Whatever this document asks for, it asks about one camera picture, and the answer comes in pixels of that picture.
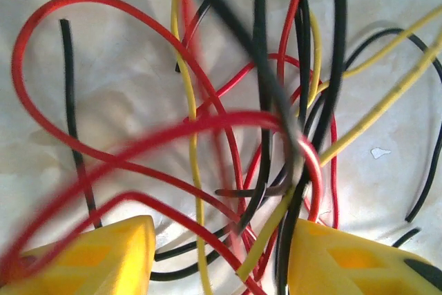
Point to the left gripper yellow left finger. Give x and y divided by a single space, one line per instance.
103 267

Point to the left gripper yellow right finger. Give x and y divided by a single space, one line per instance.
345 267

